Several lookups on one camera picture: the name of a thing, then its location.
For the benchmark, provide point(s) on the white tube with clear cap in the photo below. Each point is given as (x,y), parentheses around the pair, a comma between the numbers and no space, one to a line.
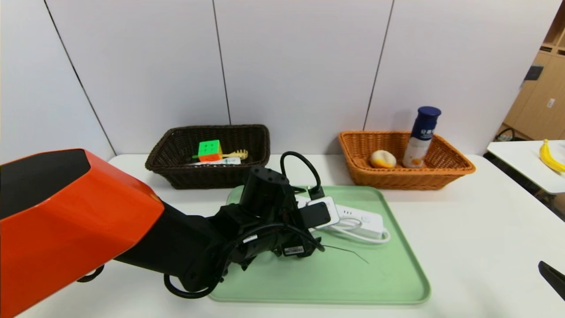
(229,161)

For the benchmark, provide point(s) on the wooden cabinet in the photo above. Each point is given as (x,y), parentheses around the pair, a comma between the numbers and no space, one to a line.
(540,119)

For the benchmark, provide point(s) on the light green plastic tray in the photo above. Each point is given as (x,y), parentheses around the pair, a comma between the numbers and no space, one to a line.
(375,274)

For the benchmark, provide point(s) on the white bottle with blue cap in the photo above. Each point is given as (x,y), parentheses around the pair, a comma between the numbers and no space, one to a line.
(419,141)

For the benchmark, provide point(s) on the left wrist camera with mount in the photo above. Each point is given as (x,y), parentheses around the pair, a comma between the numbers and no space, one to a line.
(320,214)

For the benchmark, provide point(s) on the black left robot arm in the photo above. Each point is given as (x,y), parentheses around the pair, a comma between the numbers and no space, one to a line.
(79,221)

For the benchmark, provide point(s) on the grey box on cabinet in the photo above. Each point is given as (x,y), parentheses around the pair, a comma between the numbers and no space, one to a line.
(533,73)

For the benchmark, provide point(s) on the green orange puzzle cube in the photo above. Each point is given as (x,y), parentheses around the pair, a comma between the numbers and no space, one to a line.
(209,150)

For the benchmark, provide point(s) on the white side table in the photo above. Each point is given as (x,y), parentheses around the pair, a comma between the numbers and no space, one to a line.
(525,163)

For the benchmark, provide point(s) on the orange topped bread bun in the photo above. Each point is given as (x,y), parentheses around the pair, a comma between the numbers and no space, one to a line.
(383,160)

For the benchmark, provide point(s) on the yellow banana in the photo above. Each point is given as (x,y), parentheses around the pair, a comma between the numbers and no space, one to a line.
(549,161)

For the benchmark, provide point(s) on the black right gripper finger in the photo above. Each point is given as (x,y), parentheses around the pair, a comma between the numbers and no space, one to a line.
(554,276)

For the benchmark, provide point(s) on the orange wicker basket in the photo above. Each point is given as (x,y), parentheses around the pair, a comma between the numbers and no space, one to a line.
(441,170)

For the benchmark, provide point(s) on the dark brown wicker basket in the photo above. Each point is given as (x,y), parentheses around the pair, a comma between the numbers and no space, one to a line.
(176,172)

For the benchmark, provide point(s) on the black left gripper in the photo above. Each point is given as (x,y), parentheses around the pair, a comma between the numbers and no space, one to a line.
(294,250)

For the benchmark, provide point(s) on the yellow green pasta spoon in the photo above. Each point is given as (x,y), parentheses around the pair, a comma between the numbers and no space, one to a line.
(238,154)

